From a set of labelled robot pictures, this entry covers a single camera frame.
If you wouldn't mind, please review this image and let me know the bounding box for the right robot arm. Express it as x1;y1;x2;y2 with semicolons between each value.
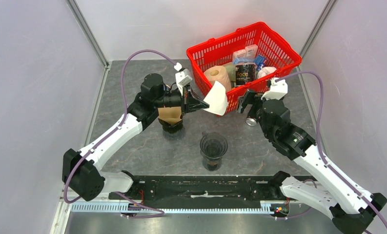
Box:
237;90;387;234

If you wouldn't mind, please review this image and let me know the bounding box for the blue packet in basket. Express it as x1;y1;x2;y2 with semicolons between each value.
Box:
253;55;266;71

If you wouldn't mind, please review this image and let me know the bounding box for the glass jar with brown band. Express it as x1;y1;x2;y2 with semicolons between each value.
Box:
203;155;223;171

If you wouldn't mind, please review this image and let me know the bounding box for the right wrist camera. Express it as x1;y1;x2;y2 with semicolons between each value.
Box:
261;78;288;100

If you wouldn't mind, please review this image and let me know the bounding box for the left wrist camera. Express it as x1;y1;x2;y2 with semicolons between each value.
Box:
174;62;193;94

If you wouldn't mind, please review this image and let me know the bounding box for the white paper sheet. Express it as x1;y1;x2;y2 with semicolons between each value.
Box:
203;81;228;116

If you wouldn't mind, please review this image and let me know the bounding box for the beige paper towel roll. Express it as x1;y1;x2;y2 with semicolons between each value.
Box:
204;66;232;92

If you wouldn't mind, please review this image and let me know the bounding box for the white box in basket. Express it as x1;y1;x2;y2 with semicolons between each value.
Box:
232;49;246;64
244;44;258;59

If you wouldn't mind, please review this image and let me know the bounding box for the brown paper coffee filter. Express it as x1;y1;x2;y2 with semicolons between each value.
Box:
158;107;183;125

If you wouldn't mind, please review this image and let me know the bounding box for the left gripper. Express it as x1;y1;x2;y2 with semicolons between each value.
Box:
154;83;209;116

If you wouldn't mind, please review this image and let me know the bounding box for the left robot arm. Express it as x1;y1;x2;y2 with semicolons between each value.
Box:
62;72;209;203

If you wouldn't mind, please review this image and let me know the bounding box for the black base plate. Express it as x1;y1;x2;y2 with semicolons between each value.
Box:
119;171;286;209

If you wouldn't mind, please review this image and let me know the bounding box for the black drink can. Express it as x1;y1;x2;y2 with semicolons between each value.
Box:
245;113;258;126

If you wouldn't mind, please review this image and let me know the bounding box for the white plastic bag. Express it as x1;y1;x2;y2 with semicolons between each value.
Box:
257;66;277;79

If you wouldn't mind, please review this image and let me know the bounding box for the dark green glass dripper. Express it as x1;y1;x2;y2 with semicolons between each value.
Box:
158;118;183;134

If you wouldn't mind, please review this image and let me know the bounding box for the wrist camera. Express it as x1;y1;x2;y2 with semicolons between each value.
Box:
174;62;193;94
261;78;288;100

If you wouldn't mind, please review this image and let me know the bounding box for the black face tissue pack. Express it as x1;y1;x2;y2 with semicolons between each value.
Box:
235;62;256;86

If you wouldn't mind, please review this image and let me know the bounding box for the clear glass dripper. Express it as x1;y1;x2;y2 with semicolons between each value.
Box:
200;132;228;161

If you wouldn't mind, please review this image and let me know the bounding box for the red plastic basket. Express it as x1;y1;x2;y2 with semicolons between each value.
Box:
186;22;302;113

